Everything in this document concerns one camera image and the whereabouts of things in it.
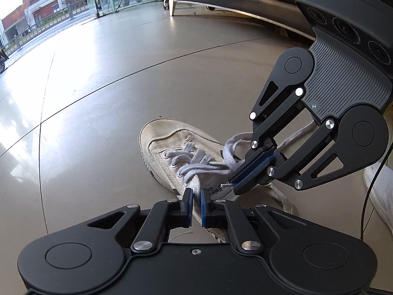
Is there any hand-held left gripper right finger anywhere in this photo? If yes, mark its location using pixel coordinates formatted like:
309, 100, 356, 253
200, 189, 310, 254

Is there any black leather sofa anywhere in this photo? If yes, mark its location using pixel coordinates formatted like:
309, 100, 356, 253
164, 0, 317, 42

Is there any white canvas shoe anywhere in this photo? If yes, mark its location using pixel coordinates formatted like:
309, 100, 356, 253
138, 118, 300, 243

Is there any white mesh sneaker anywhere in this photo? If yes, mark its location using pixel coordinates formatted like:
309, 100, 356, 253
363, 158, 393, 236

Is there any white shoelace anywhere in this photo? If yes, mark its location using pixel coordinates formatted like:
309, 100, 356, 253
164, 120, 317, 243

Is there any stone railing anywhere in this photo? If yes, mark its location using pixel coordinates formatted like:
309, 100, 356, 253
0, 1, 91, 56

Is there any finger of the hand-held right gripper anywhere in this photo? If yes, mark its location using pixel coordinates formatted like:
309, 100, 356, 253
229, 78, 307, 182
233, 119, 346, 196

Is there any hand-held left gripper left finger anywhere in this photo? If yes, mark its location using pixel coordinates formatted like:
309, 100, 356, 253
83, 187, 195, 254

